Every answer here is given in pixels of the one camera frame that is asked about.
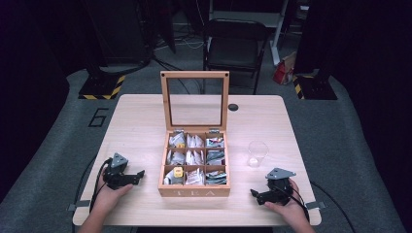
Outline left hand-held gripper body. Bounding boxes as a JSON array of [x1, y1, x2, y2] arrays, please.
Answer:
[[103, 152, 142, 190]]

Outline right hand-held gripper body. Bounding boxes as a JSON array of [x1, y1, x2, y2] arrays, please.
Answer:
[[257, 167, 297, 207]]

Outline person's right hand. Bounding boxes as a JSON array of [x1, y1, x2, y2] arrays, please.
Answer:
[[263, 179, 311, 225]]

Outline person's left hand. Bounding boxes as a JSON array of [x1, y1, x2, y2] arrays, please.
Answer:
[[91, 170, 134, 216]]

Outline clear plastic cup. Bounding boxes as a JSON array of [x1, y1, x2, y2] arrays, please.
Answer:
[[247, 140, 269, 169]]

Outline wooden tea box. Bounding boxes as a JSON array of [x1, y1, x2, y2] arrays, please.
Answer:
[[157, 70, 232, 198]]

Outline assorted tea bags in compartments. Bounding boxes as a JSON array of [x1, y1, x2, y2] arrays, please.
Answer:
[[162, 132, 228, 186]]

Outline black stand base striped edge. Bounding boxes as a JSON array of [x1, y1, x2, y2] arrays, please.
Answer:
[[78, 74, 127, 101], [292, 74, 338, 101]]

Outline red paper bag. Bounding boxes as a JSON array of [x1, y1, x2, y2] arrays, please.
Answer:
[[272, 50, 297, 86]]

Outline black folding chair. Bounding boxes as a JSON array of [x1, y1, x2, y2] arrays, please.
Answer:
[[201, 17, 272, 96]]

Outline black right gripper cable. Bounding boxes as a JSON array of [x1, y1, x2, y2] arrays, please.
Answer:
[[285, 185, 311, 223]]

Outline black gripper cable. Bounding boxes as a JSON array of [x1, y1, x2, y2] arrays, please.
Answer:
[[285, 185, 311, 223], [88, 157, 114, 215]]

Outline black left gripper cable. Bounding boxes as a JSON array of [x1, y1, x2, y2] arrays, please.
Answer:
[[88, 157, 114, 215]]

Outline grey table edge bracket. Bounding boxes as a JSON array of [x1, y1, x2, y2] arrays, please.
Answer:
[[304, 200, 326, 211], [67, 199, 91, 212]]

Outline white floor cable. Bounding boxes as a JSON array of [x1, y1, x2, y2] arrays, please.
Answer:
[[154, 31, 206, 51]]

